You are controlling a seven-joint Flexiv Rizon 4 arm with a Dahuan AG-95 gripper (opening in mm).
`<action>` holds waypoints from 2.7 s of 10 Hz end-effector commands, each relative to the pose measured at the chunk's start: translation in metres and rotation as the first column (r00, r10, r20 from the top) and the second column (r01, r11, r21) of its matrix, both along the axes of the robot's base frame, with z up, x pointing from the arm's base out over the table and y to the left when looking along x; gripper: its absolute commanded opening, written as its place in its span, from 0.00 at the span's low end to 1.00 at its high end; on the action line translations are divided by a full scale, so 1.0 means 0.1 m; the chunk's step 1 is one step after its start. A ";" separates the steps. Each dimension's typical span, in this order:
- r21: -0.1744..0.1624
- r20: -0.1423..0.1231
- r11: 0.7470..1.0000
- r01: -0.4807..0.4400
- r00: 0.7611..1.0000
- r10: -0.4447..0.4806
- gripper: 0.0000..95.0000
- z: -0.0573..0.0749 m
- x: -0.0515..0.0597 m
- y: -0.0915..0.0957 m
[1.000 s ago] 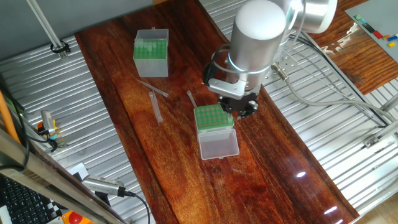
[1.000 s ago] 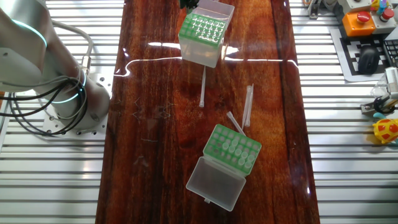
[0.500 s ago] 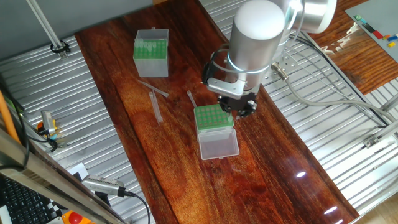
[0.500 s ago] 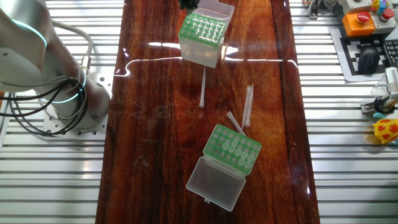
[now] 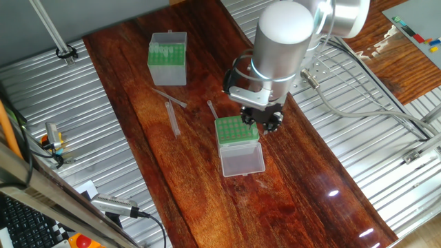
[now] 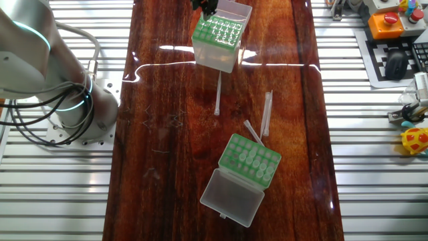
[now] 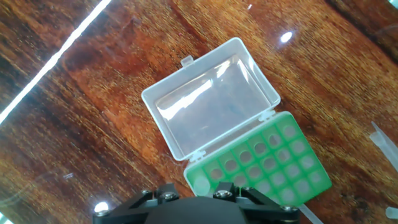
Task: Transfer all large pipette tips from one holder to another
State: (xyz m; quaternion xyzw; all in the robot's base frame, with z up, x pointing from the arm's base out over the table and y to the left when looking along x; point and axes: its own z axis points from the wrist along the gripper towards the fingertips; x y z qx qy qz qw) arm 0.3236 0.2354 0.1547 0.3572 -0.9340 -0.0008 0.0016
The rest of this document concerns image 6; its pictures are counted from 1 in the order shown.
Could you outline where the green clear pipette tip box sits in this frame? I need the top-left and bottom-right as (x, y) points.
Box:
(191, 0), (253, 74)
(199, 133), (282, 228)

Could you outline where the glossy brown wooden board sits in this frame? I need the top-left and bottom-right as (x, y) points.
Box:
(102, 0), (345, 241)

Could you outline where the grey control button box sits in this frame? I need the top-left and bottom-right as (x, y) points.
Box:
(362, 0), (401, 16)

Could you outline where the orange emergency stop box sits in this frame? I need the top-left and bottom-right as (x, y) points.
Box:
(367, 11), (405, 40)

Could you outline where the black computer mouse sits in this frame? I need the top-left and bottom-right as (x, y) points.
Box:
(384, 48), (409, 81)

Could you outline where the small colourful plastic toy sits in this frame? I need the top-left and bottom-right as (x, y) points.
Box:
(397, 0), (419, 17)

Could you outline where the grey emergency stop box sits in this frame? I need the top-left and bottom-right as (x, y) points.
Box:
(399, 8), (428, 37)

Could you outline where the black keyboard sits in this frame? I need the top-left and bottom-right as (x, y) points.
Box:
(411, 42), (428, 73)

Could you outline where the yellow orange turtle toy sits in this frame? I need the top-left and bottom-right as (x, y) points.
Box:
(399, 120), (428, 156)

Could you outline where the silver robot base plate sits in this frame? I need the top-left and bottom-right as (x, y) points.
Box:
(44, 77), (124, 151)

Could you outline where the grey cable with metal connector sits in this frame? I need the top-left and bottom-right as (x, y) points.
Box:
(53, 21), (102, 83)

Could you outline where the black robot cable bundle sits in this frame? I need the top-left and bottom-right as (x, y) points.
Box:
(0, 82), (96, 147)

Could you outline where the small silver metal bracket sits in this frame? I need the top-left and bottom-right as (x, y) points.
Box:
(387, 107), (428, 127)

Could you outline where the black looped cable tie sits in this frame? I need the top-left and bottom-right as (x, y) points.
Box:
(400, 102), (419, 123)

